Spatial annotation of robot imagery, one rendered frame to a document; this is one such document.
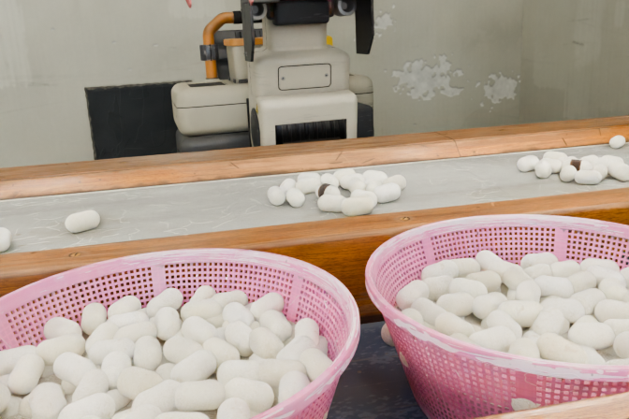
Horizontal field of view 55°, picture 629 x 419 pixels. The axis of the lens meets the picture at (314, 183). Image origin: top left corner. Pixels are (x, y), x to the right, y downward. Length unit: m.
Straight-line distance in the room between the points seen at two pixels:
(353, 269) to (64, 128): 2.29
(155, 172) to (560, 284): 0.58
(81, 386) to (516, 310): 0.30
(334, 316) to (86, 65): 2.37
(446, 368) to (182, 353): 0.17
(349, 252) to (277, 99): 0.81
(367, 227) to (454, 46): 2.58
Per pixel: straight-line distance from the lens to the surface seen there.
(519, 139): 1.03
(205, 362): 0.42
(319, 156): 0.92
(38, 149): 2.80
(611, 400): 0.35
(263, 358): 0.43
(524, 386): 0.38
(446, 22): 3.09
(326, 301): 0.46
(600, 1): 2.88
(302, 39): 1.39
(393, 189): 0.73
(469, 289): 0.50
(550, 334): 0.44
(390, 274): 0.51
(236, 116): 1.61
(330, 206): 0.70
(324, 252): 0.56
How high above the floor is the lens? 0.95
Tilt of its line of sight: 14 degrees down
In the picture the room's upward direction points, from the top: 3 degrees counter-clockwise
